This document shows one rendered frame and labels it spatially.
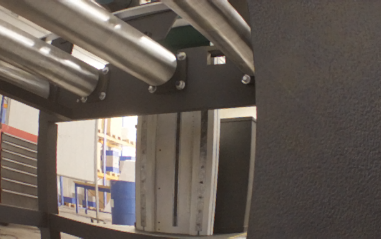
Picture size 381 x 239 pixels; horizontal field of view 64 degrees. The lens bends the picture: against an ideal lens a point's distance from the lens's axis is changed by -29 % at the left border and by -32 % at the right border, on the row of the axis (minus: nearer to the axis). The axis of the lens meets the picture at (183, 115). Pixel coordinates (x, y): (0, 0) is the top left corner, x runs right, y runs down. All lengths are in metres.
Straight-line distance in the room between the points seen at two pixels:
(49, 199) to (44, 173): 0.12
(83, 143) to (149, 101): 4.88
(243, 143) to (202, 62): 0.55
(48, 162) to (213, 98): 0.73
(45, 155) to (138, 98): 0.50
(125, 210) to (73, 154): 1.33
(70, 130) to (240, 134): 4.55
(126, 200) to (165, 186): 4.90
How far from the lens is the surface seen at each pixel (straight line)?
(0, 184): 3.11
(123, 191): 6.61
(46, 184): 1.57
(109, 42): 0.96
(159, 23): 1.40
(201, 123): 1.63
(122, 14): 1.02
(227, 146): 1.74
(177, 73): 1.25
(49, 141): 1.59
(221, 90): 1.21
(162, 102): 1.28
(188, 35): 1.63
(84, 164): 6.12
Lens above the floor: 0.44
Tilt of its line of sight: 13 degrees up
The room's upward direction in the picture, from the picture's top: 2 degrees clockwise
